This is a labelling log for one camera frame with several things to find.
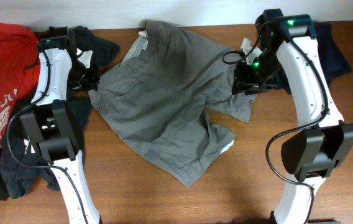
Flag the grey shorts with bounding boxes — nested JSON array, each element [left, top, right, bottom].
[[89, 21, 255, 187]]

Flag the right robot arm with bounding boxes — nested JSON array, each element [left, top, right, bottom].
[[232, 9, 353, 224]]

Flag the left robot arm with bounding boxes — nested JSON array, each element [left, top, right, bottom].
[[20, 27, 102, 223]]

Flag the red t-shirt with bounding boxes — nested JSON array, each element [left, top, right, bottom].
[[0, 23, 40, 142]]

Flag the navy blue folded garment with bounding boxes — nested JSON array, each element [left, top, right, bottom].
[[272, 22, 353, 95]]

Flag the black printed t-shirt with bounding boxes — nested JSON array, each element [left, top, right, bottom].
[[0, 26, 121, 202]]

